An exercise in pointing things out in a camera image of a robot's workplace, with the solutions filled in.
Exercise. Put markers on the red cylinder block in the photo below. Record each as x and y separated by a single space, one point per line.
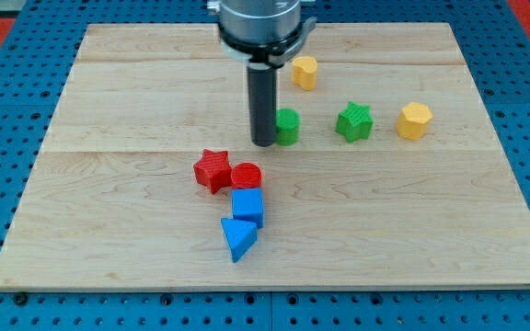
246 175

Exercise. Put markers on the blue cube block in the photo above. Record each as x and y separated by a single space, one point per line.
247 205

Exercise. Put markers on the green cylinder block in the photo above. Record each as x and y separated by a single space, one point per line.
287 125

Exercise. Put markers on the red star block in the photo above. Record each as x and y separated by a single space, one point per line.
213 170

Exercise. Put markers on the blue triangle block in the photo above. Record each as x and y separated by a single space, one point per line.
240 236

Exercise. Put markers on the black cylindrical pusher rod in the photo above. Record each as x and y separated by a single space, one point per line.
262 105

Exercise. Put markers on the green star block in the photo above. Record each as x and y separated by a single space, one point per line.
355 122

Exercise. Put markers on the yellow heart block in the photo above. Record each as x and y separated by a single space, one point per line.
304 72

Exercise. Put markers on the light wooden board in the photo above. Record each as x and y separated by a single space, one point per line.
112 202

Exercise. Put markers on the yellow hexagon block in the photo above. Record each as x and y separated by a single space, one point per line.
414 121

